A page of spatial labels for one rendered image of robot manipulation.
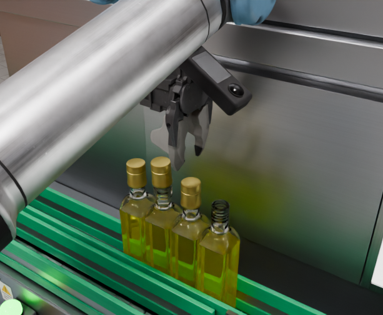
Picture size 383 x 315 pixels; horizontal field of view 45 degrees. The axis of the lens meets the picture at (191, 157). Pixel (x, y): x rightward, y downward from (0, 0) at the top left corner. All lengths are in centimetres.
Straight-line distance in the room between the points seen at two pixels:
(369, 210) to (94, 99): 55
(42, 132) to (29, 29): 85
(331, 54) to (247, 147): 22
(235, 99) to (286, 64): 14
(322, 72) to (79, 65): 46
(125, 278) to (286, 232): 32
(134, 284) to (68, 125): 62
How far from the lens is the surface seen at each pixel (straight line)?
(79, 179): 124
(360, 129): 73
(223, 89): 63
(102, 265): 95
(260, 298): 88
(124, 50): 35
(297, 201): 82
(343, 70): 71
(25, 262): 101
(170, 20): 39
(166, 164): 76
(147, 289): 89
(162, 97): 68
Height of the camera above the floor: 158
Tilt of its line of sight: 31 degrees down
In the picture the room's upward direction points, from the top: straight up
